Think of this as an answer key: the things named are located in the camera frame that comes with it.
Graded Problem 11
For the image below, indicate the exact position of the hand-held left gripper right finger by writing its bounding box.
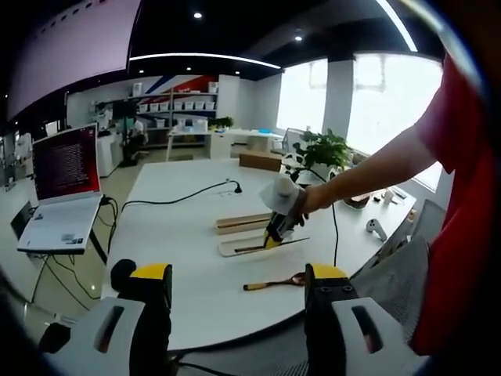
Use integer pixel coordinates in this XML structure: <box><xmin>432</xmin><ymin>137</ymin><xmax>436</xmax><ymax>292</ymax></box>
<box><xmin>303</xmin><ymin>262</ymin><xmax>413</xmax><ymax>376</ymax></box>

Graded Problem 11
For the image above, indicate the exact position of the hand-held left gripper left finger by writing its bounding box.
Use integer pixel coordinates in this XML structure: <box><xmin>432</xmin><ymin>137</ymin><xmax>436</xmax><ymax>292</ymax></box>
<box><xmin>38</xmin><ymin>258</ymin><xmax>174</xmax><ymax>376</ymax></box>

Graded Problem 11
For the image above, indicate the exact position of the dark wooden chopstick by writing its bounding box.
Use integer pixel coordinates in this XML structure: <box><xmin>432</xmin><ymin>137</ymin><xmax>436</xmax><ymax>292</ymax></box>
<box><xmin>233</xmin><ymin>236</ymin><xmax>311</xmax><ymax>253</ymax></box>

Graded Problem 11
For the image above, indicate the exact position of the wooden spoon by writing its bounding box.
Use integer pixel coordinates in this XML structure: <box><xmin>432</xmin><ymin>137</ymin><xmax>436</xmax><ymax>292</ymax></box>
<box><xmin>243</xmin><ymin>271</ymin><xmax>311</xmax><ymax>292</ymax></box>

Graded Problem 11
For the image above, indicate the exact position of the person's right hand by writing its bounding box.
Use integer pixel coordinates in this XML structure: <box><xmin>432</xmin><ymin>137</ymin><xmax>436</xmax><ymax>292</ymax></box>
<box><xmin>294</xmin><ymin>183</ymin><xmax>333</xmax><ymax>228</ymax></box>

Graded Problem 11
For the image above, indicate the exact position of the brown cardboard box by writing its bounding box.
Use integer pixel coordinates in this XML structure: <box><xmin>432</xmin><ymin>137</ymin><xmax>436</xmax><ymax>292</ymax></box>
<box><xmin>239</xmin><ymin>152</ymin><xmax>283</xmax><ymax>173</ymax></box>

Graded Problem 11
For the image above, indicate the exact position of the large potted green plant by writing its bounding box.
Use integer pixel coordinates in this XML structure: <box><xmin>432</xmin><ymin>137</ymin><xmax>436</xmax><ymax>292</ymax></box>
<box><xmin>290</xmin><ymin>128</ymin><xmax>354</xmax><ymax>186</ymax></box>

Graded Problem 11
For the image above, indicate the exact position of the grey mesh office chair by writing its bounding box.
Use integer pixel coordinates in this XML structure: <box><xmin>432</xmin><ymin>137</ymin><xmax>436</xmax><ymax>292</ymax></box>
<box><xmin>350</xmin><ymin>198</ymin><xmax>434</xmax><ymax>344</ymax></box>

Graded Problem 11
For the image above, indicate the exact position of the white game controller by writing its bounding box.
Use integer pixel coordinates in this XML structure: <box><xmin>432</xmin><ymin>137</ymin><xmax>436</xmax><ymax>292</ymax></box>
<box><xmin>365</xmin><ymin>218</ymin><xmax>389</xmax><ymax>242</ymax></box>

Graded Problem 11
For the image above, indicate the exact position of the black laptop stand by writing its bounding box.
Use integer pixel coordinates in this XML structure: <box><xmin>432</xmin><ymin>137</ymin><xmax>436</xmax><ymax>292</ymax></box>
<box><xmin>27</xmin><ymin>230</ymin><xmax>110</xmax><ymax>303</ymax></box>

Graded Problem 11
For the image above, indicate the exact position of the small potted plant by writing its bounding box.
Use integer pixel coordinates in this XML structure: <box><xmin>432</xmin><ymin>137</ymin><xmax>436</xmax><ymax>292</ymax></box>
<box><xmin>208</xmin><ymin>115</ymin><xmax>235</xmax><ymax>131</ymax></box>

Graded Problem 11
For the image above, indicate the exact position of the white background desk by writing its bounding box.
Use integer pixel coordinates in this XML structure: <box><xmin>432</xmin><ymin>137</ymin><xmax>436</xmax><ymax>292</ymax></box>
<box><xmin>165</xmin><ymin>124</ymin><xmax>213</xmax><ymax>162</ymax></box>

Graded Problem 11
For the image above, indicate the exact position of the storage shelf with white bins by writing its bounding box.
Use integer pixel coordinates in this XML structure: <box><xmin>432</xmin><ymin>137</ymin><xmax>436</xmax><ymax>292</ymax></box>
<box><xmin>92</xmin><ymin>81</ymin><xmax>219</xmax><ymax>131</ymax></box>

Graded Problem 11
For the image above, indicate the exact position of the black office chair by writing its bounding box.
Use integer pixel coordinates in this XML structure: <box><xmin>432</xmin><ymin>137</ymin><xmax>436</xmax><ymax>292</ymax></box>
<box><xmin>9</xmin><ymin>201</ymin><xmax>39</xmax><ymax>240</ymax></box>

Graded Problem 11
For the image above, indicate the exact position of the ceiling light strip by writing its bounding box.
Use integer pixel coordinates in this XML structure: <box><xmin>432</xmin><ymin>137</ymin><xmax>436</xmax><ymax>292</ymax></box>
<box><xmin>128</xmin><ymin>52</ymin><xmax>283</xmax><ymax>72</ymax></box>
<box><xmin>374</xmin><ymin>0</ymin><xmax>419</xmax><ymax>52</ymax></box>

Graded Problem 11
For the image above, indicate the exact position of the white cabinet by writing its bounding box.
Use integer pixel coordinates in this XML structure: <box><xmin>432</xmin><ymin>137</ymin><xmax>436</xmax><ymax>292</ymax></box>
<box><xmin>95</xmin><ymin>134</ymin><xmax>121</xmax><ymax>178</ymax></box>

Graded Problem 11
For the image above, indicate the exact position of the white laptop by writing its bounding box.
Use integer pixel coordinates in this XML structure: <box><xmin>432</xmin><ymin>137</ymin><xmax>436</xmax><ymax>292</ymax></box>
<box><xmin>16</xmin><ymin>122</ymin><xmax>105</xmax><ymax>256</ymax></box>

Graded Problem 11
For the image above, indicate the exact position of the person's red shirt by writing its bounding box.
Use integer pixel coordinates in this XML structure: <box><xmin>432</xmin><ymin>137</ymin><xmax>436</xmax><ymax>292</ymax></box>
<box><xmin>409</xmin><ymin>50</ymin><xmax>500</xmax><ymax>356</ymax></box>

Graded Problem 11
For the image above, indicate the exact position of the black table cable with plug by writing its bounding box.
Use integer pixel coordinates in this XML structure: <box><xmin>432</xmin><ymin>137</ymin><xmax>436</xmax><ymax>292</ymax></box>
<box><xmin>120</xmin><ymin>179</ymin><xmax>244</xmax><ymax>221</ymax></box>

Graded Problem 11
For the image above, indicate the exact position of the large white wall screen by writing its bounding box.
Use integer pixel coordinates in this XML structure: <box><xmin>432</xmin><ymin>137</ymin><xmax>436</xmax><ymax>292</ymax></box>
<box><xmin>7</xmin><ymin>0</ymin><xmax>145</xmax><ymax>123</ymax></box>

